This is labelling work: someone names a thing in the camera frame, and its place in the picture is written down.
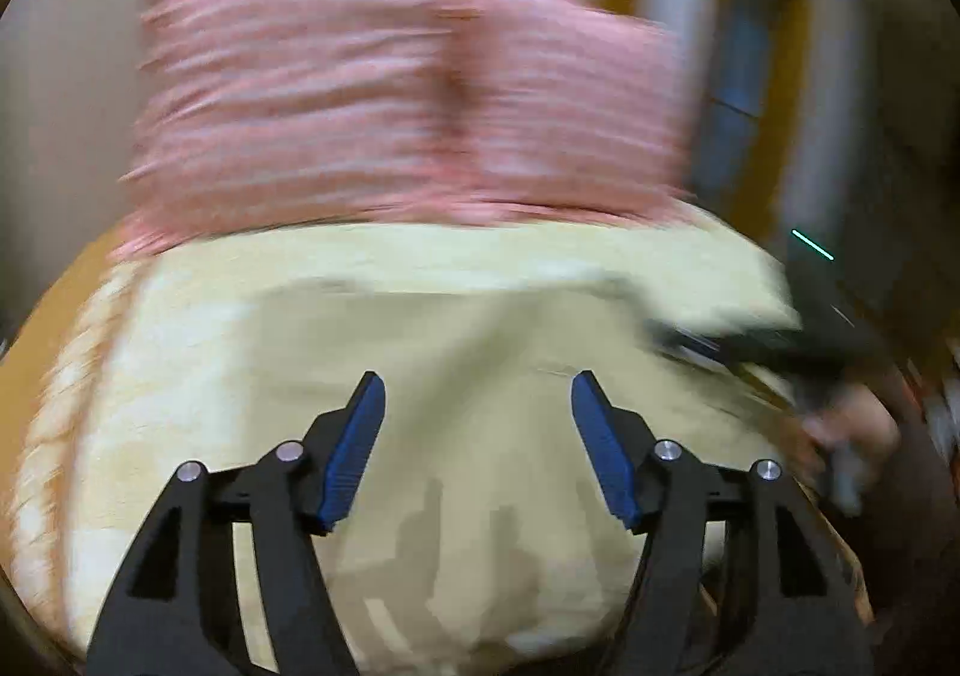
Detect pink striped blanket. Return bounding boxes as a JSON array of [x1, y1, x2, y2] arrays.
[[7, 0, 695, 617]]

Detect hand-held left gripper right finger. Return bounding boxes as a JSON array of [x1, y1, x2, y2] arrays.
[[571, 370, 875, 676]]

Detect beige pants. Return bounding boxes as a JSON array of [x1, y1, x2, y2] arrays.
[[71, 203, 807, 676]]

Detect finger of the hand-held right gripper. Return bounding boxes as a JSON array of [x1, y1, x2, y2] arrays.
[[649, 320, 751, 366]]

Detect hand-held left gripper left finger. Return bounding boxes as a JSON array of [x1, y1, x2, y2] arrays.
[[87, 371, 387, 676]]

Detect person's right hand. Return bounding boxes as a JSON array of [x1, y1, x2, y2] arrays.
[[799, 387, 901, 478]]

